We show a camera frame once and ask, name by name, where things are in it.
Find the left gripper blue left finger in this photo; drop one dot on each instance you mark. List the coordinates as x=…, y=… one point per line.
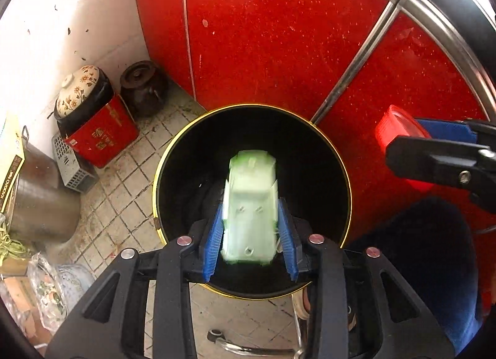
x=108, y=321

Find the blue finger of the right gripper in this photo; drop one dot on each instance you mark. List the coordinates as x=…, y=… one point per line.
x=448, y=163
x=448, y=131

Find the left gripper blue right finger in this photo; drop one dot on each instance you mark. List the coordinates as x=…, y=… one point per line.
x=315, y=259

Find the red plastic lid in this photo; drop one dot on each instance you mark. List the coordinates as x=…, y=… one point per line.
x=397, y=122

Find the black trash bin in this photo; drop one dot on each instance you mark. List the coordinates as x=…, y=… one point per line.
x=311, y=179

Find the floral glass bowl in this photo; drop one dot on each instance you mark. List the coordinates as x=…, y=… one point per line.
x=57, y=289

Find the steel stock pot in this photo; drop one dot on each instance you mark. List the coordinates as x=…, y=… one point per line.
x=41, y=208

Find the red cabinet door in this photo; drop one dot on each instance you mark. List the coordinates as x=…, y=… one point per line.
x=309, y=80

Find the white plastic crate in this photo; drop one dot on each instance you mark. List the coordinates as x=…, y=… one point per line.
x=76, y=173

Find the red tin box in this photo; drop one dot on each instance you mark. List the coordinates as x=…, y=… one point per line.
x=106, y=134

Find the floral lid black pot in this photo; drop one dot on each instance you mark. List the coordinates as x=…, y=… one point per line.
x=82, y=94

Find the dark brown clay jar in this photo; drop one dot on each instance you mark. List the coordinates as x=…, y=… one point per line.
x=144, y=87

